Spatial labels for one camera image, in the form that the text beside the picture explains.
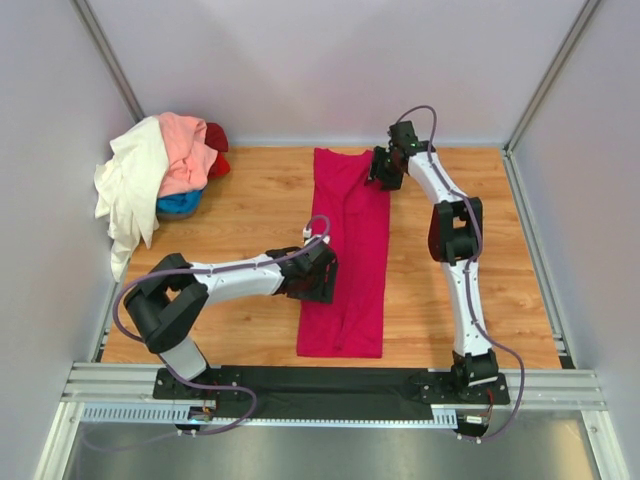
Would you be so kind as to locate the cream white t shirt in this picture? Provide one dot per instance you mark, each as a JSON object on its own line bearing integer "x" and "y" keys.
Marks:
{"x": 128, "y": 185}

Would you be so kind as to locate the magenta t shirt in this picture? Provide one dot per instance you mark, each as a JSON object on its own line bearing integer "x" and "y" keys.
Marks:
{"x": 352, "y": 324}

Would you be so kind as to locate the dark red t shirt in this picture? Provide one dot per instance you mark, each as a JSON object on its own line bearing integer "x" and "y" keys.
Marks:
{"x": 216, "y": 138}

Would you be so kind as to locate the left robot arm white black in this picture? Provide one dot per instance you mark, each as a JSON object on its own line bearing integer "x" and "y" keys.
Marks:
{"x": 165, "y": 304}

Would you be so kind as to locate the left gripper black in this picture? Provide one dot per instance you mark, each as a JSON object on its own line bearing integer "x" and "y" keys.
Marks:
{"x": 325, "y": 292}

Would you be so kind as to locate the aluminium front rail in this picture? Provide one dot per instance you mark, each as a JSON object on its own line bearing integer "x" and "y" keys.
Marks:
{"x": 132, "y": 383}

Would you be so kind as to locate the blue t shirt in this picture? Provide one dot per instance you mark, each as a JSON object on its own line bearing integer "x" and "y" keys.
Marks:
{"x": 178, "y": 206}

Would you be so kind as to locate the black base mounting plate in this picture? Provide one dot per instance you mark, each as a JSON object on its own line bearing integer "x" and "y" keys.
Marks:
{"x": 330, "y": 393}

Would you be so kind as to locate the light pink t shirt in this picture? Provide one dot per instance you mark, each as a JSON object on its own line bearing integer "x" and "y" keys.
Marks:
{"x": 189, "y": 158}

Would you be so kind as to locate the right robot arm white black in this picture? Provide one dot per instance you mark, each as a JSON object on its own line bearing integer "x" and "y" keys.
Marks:
{"x": 455, "y": 241}

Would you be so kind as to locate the left aluminium corner post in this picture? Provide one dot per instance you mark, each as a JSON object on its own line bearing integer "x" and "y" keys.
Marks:
{"x": 96, "y": 33}

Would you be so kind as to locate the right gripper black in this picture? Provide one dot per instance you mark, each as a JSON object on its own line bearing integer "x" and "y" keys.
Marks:
{"x": 378, "y": 173}

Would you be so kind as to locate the right aluminium corner post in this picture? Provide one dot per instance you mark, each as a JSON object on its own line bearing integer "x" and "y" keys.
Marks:
{"x": 559, "y": 61}

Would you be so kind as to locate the aluminium corner post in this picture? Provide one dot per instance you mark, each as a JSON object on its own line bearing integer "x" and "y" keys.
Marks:
{"x": 96, "y": 33}
{"x": 559, "y": 61}

